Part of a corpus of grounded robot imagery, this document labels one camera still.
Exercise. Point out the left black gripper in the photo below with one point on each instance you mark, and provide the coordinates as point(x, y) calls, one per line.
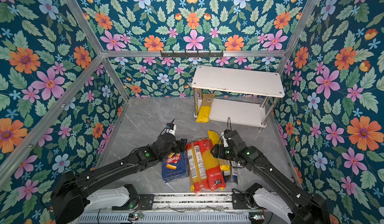
point(183, 146)

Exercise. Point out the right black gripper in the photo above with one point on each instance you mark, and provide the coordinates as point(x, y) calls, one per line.
point(217, 150)

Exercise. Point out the narrow yellow spaghetti pack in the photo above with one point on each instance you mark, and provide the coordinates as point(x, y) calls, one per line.
point(216, 139)

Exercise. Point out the red-yellow labelled spaghetti pack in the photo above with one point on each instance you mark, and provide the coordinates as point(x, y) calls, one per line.
point(198, 174)

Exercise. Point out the red spaghetti pack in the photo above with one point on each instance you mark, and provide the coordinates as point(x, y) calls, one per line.
point(214, 173)

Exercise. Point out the white-label clear spaghetti pack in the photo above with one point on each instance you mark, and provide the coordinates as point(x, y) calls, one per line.
point(231, 176)

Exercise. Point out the wide yellow spaghetti pack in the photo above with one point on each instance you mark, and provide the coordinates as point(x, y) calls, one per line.
point(205, 109)

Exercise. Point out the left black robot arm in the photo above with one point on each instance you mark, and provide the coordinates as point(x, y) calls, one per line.
point(70, 195)

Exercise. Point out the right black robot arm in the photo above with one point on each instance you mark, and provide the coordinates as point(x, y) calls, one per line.
point(286, 200)

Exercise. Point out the blue Barilla pasta box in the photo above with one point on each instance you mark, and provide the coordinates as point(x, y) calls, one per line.
point(175, 166)

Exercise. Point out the white two-tier shelf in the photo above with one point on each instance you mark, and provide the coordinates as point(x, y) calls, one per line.
point(246, 97)

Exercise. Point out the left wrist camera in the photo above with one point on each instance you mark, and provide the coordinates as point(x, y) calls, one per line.
point(171, 128)

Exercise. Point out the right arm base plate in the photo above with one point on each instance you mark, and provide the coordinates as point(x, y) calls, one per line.
point(243, 201)

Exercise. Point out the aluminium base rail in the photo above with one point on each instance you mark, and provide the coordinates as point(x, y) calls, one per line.
point(184, 201)

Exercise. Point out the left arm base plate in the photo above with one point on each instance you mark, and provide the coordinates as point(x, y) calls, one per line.
point(142, 202)

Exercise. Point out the black hook rail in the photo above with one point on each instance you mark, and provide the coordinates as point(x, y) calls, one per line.
point(189, 54)

